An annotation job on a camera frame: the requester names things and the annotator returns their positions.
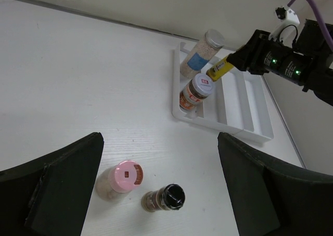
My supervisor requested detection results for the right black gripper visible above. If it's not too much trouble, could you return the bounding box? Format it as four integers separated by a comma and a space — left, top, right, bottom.
227, 30, 312, 85

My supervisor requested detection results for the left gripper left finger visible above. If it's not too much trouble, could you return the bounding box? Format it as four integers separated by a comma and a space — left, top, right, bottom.
1, 132, 104, 235

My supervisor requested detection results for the tall jar silver lid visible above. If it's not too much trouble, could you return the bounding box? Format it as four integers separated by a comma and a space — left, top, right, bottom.
180, 29, 225, 78

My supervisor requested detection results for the small black pepper grinder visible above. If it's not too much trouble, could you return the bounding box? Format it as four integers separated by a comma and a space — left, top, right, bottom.
141, 183, 185, 212

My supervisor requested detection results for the pink lid spice bottle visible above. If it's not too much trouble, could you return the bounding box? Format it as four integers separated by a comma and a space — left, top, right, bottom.
95, 160, 144, 201

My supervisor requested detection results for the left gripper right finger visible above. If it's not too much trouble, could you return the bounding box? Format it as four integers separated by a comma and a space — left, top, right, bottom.
217, 133, 332, 235

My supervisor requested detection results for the yellow bottle cork cap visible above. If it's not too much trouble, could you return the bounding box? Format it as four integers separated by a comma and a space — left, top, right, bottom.
206, 57, 234, 82

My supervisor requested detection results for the white divided tray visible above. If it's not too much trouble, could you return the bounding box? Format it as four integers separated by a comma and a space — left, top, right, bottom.
172, 42, 274, 143

